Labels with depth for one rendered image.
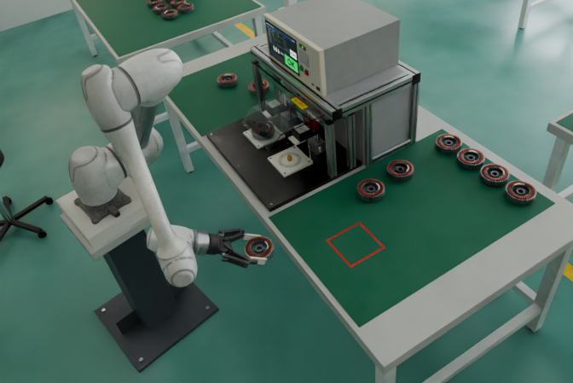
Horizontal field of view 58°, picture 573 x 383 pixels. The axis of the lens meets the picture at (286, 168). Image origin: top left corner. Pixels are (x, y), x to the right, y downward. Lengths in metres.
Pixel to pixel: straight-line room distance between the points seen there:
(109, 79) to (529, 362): 2.11
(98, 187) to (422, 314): 1.29
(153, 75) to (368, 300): 1.02
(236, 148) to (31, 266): 1.56
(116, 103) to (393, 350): 1.13
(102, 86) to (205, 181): 1.98
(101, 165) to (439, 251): 1.32
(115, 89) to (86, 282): 1.76
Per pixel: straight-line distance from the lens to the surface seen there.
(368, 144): 2.22
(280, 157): 2.31
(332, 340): 2.61
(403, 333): 1.76
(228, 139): 2.49
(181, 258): 1.67
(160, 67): 1.64
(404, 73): 2.20
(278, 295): 2.77
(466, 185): 2.23
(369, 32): 2.08
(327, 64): 2.01
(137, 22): 3.95
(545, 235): 2.11
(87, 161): 2.09
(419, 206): 2.12
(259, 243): 1.99
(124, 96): 1.60
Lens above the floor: 2.26
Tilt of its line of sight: 41 degrees down
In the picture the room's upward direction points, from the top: 8 degrees counter-clockwise
